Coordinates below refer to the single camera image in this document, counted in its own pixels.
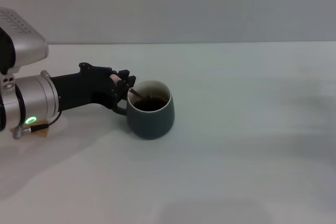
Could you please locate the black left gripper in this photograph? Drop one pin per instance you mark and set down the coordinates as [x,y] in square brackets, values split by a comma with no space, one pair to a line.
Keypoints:
[81,90]

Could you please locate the dark grey ceramic coffee mug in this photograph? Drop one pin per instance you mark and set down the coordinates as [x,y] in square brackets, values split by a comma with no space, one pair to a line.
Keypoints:
[151,121]

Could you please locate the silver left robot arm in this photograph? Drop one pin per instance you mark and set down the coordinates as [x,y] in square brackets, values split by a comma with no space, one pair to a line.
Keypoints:
[29,100]

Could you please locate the light tan wooden block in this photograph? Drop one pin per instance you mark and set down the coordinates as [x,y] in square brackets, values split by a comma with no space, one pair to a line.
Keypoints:
[45,132]

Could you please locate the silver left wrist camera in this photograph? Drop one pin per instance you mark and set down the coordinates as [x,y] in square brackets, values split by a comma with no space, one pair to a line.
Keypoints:
[23,43]

